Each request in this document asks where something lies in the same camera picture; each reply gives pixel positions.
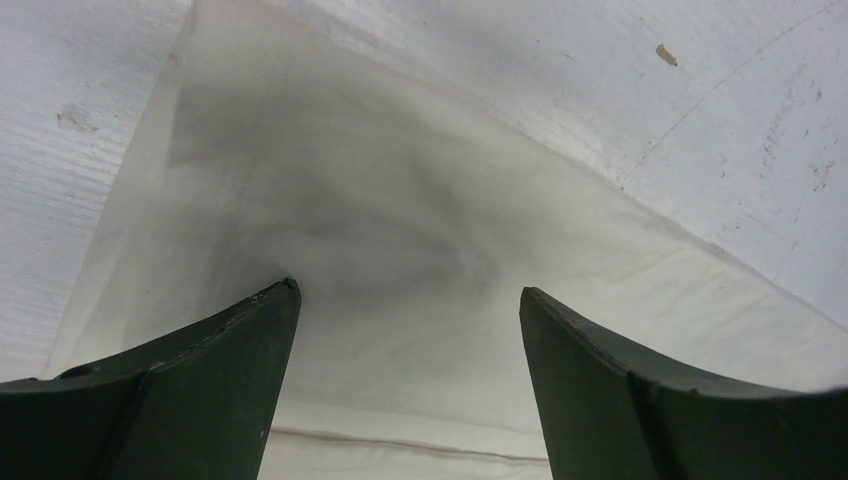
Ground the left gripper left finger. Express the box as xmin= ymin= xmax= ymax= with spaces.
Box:
xmin=1 ymin=279 xmax=301 ymax=479

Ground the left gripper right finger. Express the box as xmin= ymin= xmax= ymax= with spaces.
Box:
xmin=519 ymin=287 xmax=847 ymax=479

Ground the cream white t shirt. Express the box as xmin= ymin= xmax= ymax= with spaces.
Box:
xmin=45 ymin=1 xmax=847 ymax=479

